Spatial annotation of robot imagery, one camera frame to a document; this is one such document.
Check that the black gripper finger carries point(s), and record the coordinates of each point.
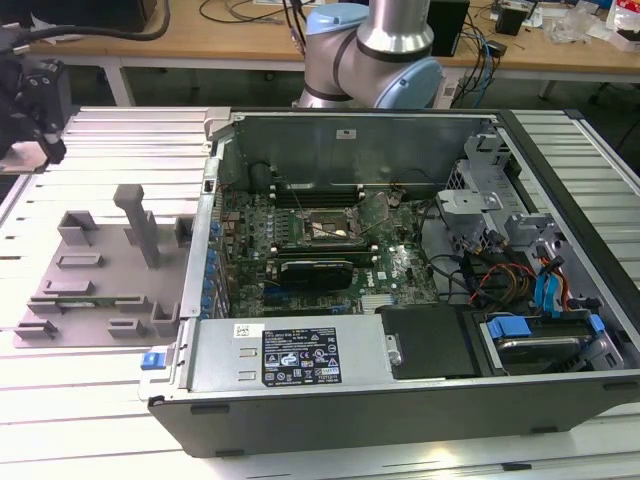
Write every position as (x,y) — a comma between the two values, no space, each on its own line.
(45,95)

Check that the CPU socket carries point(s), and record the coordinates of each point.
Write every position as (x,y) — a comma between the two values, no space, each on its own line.
(325,222)

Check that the large black box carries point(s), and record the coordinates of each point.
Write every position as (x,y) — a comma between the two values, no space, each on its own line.
(75,9)

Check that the wooden desk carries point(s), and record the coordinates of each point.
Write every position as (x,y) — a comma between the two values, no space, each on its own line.
(200,40)

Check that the grey parts rack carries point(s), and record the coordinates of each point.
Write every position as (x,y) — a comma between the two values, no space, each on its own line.
(90,327)

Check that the blue case latch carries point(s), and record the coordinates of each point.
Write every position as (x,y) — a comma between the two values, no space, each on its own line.
(152,361)

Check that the RAM slot with white clips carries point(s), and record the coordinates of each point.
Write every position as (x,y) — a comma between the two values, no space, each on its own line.
(330,198)
(330,188)

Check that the black RAM slot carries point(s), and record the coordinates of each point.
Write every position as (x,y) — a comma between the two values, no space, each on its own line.
(325,256)
(330,193)
(325,246)
(325,251)
(330,203)

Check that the silver power supply unit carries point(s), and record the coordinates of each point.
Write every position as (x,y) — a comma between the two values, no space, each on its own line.
(220,350)

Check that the black graphics card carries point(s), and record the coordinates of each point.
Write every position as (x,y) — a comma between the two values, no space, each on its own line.
(315,276)

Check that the small silver chipset heatsink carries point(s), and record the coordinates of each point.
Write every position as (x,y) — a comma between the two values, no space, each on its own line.
(378,303)

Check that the green motherboard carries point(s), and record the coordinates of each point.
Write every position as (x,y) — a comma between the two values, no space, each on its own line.
(400,280)

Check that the dark grey PC case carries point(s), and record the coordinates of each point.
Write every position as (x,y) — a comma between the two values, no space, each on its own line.
(350,425)

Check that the small black adapter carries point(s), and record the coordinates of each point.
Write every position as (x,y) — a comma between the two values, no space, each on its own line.
(497,49)

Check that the black plastic shroud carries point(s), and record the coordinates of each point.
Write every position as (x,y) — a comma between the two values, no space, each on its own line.
(430,340)

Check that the small black container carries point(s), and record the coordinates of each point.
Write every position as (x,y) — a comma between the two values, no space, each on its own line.
(510,22)

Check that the clear plastic bags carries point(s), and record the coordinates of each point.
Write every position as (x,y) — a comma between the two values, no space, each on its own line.
(575,25)

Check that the hard disk in blue carrier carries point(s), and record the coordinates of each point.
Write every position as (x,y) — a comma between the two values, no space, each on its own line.
(540,352)

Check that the red and white bag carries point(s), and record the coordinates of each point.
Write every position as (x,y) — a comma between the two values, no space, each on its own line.
(625,20)

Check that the grey metal drive bracket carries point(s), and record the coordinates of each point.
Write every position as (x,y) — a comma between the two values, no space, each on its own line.
(462,205)

